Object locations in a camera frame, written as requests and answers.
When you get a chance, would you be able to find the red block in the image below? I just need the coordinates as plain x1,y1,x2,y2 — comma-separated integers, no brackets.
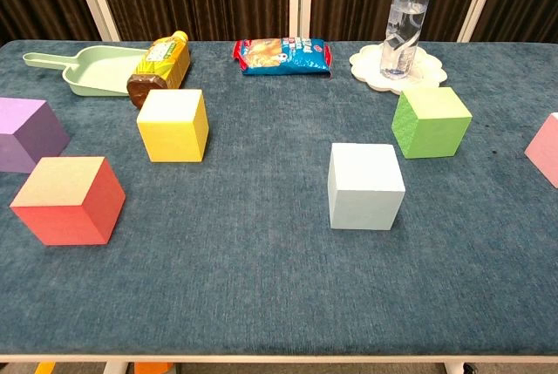
9,156,126,247

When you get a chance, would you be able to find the pink block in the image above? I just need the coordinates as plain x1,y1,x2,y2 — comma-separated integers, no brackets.
523,112,558,189

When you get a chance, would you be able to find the clear plastic water bottle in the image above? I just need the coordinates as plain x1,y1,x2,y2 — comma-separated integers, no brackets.
379,0,433,81

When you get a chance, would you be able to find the green cube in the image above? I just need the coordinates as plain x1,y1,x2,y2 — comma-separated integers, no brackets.
391,86,473,160

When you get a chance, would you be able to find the blue and red snack bag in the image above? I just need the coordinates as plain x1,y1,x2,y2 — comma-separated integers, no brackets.
232,37,333,79

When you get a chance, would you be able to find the white flower-shaped plate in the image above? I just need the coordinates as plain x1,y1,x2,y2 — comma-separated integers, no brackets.
348,40,449,97

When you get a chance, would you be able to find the white cube block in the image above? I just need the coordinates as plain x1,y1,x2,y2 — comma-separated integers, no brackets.
327,142,406,231

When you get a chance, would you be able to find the mint green plastic dustpan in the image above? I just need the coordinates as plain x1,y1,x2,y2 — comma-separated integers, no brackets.
22,45,152,98

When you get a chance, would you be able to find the yellow cube block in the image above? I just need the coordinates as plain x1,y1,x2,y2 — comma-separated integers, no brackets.
136,89,210,163

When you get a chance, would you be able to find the white table frame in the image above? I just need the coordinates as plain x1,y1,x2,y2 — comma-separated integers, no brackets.
0,352,558,374

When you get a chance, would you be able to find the purple cube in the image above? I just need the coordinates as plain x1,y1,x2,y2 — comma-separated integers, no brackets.
0,97,71,174

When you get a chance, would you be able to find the blue fabric table cloth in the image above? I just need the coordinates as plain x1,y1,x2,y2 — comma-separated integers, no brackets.
0,39,558,357

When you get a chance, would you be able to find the tea bottle with yellow label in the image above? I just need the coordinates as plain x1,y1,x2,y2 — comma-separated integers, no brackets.
126,30,192,111

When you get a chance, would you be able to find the orange plastic object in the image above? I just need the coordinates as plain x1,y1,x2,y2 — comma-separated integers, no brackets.
133,362,172,374

